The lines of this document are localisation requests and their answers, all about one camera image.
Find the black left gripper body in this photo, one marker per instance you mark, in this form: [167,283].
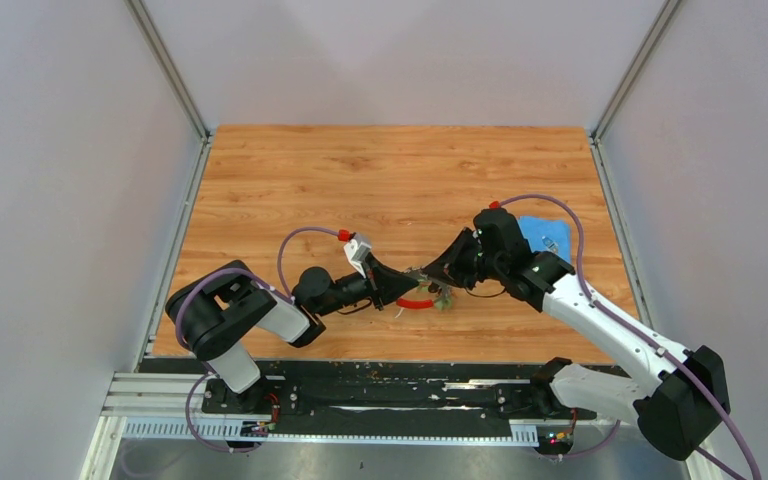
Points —
[350,289]

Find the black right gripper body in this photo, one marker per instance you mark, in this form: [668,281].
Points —
[490,267]

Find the green key tag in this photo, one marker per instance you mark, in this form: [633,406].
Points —
[442,296]

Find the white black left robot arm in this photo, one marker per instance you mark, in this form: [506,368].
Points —
[213,314]

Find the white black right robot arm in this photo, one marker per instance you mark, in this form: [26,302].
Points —
[675,396]

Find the blue patterned cloth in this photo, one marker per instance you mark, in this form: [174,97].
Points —
[547,235]

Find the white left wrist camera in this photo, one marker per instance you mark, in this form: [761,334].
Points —
[356,250]

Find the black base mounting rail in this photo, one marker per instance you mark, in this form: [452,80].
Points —
[342,402]

